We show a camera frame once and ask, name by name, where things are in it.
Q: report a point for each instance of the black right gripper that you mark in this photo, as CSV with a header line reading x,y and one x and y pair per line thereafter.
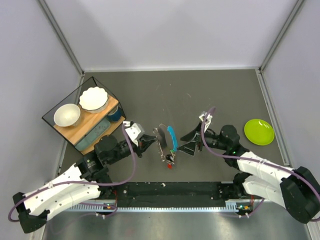
x,y
190,148

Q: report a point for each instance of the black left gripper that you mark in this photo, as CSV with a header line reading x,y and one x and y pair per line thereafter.
x,y
146,140

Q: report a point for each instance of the blue handled metal keyring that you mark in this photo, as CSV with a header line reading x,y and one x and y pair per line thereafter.
x,y
166,140

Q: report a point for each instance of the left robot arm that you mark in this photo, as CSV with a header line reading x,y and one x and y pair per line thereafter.
x,y
87,179

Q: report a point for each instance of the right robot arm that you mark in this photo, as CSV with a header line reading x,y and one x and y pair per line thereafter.
x,y
296,190

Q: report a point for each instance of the black key fob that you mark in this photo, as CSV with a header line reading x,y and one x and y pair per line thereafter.
x,y
169,158

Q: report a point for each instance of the dark blue mug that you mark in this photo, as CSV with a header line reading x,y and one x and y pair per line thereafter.
x,y
114,115

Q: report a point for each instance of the pale green rectangular tray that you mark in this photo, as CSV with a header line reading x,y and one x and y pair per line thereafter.
x,y
93,135

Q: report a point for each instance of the white scalloped bowl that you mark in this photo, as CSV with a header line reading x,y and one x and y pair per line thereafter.
x,y
94,100

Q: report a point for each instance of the lime green plate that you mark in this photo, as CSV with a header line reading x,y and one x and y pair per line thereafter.
x,y
259,132

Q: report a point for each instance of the white round bowl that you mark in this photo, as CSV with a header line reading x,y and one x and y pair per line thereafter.
x,y
67,115

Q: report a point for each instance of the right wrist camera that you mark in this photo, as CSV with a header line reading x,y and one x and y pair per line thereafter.
x,y
206,118

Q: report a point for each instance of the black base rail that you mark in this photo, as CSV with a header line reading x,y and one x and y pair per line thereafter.
x,y
174,194

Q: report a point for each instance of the black wire wooden shelf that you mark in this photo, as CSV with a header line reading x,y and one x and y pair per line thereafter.
x,y
73,134

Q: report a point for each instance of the white cable duct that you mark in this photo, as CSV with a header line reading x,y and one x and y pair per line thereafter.
x,y
229,207

